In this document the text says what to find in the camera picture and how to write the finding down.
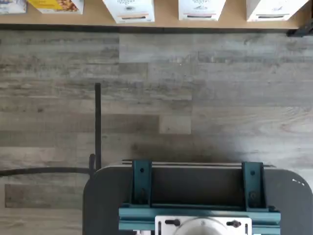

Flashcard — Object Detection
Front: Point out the blue oatmeal box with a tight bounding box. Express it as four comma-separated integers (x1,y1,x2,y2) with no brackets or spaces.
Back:
0,0,27,14

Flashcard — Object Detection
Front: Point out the yellow purely elizabeth box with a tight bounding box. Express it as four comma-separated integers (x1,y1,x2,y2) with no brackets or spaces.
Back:
26,0,84,15

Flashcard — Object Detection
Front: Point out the black metal shelving rack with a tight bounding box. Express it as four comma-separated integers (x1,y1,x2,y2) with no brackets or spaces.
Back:
0,0,313,37

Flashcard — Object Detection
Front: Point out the white box dark strip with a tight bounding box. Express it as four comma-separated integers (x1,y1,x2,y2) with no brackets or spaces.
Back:
246,0,305,23

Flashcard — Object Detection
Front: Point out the white mounting plate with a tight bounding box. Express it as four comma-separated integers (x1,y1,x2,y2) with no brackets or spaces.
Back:
155,215,253,235

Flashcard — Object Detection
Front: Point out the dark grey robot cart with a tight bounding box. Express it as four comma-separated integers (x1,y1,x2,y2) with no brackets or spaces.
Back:
82,159,313,235

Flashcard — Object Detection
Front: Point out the white box yellow strip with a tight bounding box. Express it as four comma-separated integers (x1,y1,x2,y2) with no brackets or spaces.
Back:
102,0,156,24

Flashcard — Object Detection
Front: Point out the black straight rod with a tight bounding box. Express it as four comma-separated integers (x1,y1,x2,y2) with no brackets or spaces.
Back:
94,82,102,172

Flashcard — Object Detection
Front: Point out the teal metal bracket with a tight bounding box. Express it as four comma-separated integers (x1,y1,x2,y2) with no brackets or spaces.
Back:
131,160,153,209
241,161,267,212

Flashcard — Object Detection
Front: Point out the teal metal beam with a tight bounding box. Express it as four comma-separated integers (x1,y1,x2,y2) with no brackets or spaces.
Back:
118,203,282,235

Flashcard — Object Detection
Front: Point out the white box pink strip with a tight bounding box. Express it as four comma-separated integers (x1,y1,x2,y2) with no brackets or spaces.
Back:
178,0,226,22

